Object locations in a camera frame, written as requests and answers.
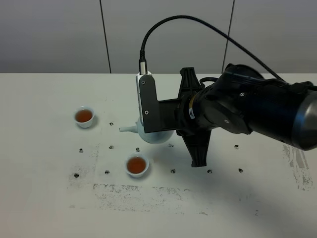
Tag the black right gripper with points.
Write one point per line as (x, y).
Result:
(195, 135)

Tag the light blue porcelain teapot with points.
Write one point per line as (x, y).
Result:
(151, 137)

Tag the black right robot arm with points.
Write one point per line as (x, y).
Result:
(242, 101)

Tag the near light blue teacup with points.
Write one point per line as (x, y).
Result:
(136, 165)

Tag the light blue teacup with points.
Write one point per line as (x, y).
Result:
(136, 165)
(84, 117)

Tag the far light blue teacup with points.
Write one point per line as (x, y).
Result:
(84, 117)

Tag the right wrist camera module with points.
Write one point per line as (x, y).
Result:
(156, 115)

